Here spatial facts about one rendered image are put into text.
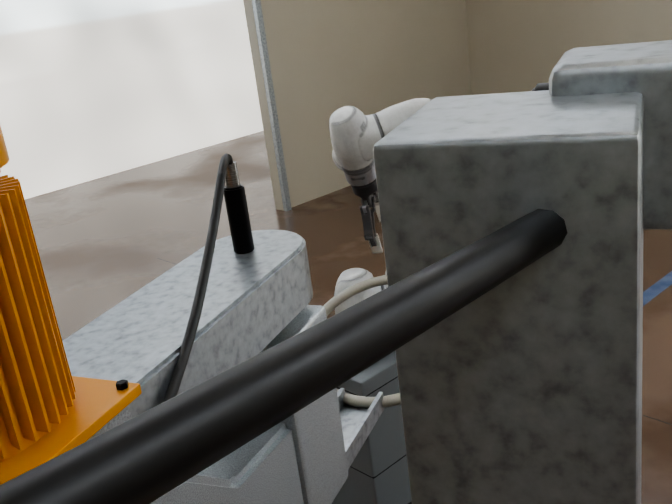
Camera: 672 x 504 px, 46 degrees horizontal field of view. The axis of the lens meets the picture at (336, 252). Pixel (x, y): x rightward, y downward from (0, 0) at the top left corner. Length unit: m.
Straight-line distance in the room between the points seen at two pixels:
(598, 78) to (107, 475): 0.54
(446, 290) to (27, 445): 0.64
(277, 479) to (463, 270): 1.09
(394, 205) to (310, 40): 7.34
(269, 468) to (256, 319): 0.29
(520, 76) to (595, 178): 8.84
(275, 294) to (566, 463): 0.83
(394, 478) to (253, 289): 1.87
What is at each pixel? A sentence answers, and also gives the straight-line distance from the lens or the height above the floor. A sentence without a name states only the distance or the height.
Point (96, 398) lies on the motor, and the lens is 1.04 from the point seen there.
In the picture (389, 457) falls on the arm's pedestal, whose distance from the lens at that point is 3.06.
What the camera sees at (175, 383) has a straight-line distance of 1.15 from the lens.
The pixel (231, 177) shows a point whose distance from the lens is 1.47.
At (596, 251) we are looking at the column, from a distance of 0.59.
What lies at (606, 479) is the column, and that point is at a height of 1.77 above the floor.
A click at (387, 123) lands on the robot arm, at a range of 2.04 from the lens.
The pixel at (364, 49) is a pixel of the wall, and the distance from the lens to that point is 8.44.
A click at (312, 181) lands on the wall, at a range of 8.01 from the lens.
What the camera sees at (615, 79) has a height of 2.06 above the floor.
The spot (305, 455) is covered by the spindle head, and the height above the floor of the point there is 1.30.
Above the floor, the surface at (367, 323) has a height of 2.01.
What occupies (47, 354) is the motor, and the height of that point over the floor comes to 1.81.
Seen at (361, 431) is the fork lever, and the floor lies 1.11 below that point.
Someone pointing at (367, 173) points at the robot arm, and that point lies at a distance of 2.09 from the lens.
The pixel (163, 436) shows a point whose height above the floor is 2.02.
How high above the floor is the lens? 2.18
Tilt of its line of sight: 20 degrees down
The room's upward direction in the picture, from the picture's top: 8 degrees counter-clockwise
